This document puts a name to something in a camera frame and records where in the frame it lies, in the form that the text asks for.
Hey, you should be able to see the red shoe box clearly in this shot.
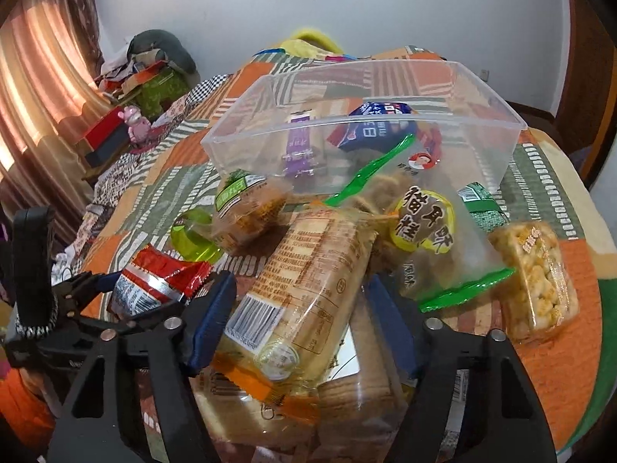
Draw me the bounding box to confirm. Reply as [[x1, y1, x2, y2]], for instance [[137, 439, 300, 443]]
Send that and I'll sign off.
[[76, 106, 130, 167]]

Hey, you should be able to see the orange brown curtain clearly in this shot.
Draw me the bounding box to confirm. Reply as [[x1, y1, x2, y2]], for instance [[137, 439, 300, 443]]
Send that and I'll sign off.
[[1, 0, 110, 243]]

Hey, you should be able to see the green patterned storage box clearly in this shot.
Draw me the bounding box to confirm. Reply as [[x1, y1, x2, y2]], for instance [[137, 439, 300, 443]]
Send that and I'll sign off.
[[134, 67, 189, 121]]

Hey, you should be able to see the purple biscuit pack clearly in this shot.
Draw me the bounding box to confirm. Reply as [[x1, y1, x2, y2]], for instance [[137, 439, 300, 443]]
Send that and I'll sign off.
[[282, 127, 319, 179]]

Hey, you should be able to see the clear plastic storage bin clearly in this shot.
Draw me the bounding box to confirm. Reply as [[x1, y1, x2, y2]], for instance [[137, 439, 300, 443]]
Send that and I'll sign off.
[[202, 59, 527, 193]]

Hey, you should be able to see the green candy packet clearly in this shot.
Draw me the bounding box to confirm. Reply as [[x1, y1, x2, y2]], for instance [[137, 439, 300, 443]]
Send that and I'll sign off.
[[458, 182, 508, 233]]

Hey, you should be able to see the cat ear crisps bag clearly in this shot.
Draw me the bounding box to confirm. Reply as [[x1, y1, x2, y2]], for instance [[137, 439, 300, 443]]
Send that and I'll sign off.
[[325, 135, 514, 313]]

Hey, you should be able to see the yellow pillow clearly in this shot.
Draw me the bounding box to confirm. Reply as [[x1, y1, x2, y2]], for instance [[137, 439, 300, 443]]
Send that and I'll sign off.
[[278, 28, 344, 60]]

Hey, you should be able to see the long tan biscuit pack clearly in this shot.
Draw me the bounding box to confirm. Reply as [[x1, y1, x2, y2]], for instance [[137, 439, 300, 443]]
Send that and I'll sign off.
[[194, 207, 378, 447]]

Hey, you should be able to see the orange bun green label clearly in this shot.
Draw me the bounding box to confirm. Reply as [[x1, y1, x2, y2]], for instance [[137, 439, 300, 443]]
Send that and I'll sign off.
[[211, 168, 293, 254]]

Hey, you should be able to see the red snack packet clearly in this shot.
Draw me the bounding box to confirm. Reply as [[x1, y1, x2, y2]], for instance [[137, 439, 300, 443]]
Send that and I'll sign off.
[[107, 245, 212, 319]]

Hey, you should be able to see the pink rabbit toy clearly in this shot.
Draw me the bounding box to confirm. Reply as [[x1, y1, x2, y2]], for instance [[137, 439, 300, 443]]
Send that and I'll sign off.
[[118, 106, 152, 144]]

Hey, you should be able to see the patchwork striped bed quilt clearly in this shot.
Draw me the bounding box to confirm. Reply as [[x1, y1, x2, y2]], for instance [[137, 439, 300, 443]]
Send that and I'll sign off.
[[0, 45, 614, 463]]

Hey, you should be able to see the green jelly cup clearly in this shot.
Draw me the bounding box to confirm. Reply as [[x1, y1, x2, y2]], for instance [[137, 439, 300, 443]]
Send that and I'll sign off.
[[169, 206, 223, 264]]

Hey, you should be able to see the yellow rice crispy pack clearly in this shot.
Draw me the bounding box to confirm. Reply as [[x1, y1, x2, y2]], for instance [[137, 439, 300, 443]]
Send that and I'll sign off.
[[488, 221, 579, 343]]

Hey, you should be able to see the blue white snack bag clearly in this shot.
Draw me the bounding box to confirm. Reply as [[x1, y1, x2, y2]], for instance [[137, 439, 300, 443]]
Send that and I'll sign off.
[[327, 101, 442, 158]]

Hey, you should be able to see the brown wooden door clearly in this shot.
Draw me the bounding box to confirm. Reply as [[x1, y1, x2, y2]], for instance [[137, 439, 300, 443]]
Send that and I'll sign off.
[[554, 0, 616, 187]]

